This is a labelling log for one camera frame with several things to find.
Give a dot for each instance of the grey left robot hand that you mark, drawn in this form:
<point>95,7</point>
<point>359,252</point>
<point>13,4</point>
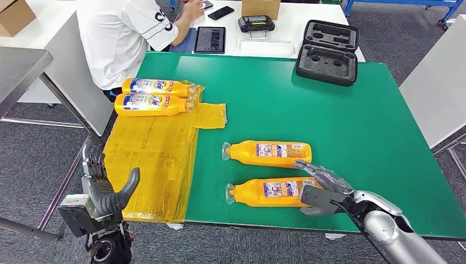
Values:
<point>100,189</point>

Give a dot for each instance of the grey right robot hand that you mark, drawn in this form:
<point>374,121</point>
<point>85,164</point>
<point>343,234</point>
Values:
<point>329,180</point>

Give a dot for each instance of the orange detergent bottle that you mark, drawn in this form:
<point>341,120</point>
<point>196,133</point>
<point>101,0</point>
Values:
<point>244,153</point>
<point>180,89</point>
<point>178,107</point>
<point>251,196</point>

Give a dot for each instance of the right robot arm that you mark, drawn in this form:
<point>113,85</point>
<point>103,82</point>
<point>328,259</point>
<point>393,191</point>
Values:
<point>393,229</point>

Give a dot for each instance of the person's right forearm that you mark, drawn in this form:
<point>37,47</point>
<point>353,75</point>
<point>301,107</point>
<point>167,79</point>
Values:
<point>180,32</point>

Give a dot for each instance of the yellow plastic sheet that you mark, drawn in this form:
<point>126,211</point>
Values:
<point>153,164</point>

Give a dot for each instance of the white desk with side panel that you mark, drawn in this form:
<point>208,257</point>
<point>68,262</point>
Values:
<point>62,80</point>

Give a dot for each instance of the black foam-lined case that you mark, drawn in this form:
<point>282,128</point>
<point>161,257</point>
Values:
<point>327,62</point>

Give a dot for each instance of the steel table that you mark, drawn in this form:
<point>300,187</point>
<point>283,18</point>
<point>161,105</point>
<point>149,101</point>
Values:
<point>22,69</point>

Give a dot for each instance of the person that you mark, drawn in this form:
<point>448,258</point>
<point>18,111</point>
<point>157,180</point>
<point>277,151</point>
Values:
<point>113,43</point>

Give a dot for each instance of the white side table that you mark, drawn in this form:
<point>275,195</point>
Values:
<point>437,80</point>

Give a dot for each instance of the blue tablet cover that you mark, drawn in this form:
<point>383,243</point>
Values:
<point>185,44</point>

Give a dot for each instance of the black handheld controller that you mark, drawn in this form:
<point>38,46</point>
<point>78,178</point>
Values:
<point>256,23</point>

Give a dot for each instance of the small cardboard box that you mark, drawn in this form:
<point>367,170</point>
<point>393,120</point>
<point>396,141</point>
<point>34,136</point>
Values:
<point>261,9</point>

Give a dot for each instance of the black tablet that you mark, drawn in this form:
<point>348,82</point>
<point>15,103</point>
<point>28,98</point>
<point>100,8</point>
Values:
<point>210,40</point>

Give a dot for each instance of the large cardboard box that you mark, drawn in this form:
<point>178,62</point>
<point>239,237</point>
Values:
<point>14,18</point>

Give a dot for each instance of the black smartphone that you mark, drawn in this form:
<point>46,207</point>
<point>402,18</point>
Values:
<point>221,13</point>

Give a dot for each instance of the person's right hand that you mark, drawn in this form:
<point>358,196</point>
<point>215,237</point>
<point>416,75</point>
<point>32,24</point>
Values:
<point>193,10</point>

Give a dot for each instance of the smartphone with lit screen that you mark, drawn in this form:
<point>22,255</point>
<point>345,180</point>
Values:
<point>208,3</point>

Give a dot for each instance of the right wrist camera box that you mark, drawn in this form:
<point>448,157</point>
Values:
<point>320,200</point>

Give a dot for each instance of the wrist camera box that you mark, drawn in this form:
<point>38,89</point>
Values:
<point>76,215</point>
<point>320,200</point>

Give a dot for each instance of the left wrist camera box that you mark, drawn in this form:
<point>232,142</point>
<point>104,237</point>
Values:
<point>76,215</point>

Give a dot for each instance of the blue wheeled frame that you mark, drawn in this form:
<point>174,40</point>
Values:
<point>418,1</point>

